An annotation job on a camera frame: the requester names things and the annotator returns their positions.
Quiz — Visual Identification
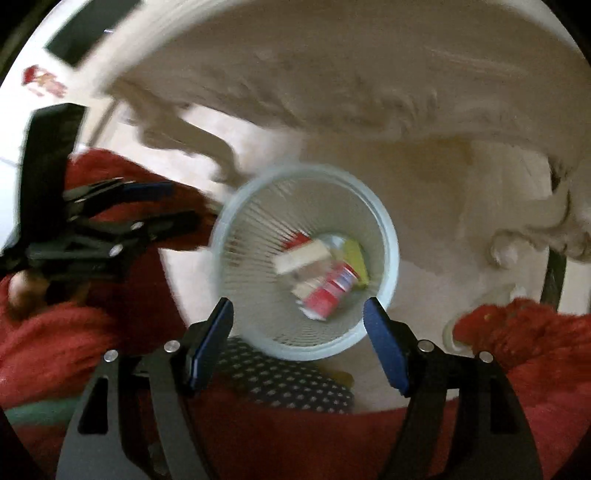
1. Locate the black white dotted cloth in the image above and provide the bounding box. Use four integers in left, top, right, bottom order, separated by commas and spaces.
217, 337, 356, 415

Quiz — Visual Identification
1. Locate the red wall ornament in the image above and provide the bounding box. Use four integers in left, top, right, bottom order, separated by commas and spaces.
22, 65, 66, 99

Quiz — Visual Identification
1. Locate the yellow green packet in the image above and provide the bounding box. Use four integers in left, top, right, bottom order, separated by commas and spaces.
343, 239, 371, 285

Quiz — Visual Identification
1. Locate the beige cardboard box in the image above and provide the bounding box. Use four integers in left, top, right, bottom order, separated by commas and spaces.
272, 239, 334, 276

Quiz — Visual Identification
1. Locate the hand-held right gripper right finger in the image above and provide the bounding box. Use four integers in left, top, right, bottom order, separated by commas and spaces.
363, 296, 544, 480

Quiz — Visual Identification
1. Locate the cream carved round table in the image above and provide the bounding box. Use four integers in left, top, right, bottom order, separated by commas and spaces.
92, 0, 591, 278

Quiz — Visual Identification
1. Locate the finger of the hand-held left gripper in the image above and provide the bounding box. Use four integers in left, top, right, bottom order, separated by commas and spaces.
69, 210, 215, 259
65, 180, 176, 217

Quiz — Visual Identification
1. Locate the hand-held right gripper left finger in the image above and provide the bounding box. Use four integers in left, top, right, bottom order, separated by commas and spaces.
55, 296, 235, 480

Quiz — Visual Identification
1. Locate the black wall television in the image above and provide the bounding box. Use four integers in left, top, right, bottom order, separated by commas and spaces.
45, 0, 142, 66

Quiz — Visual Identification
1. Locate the person's left hand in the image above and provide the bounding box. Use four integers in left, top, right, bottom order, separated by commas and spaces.
7, 270, 88, 319

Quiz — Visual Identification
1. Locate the person's left forearm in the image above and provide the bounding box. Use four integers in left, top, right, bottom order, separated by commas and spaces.
0, 277, 153, 407

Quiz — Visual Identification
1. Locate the pale blue slatted wastebasket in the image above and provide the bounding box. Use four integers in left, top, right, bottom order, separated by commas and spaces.
210, 162, 400, 361

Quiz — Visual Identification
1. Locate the red white carton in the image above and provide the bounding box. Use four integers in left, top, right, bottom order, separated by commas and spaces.
300, 262, 362, 322

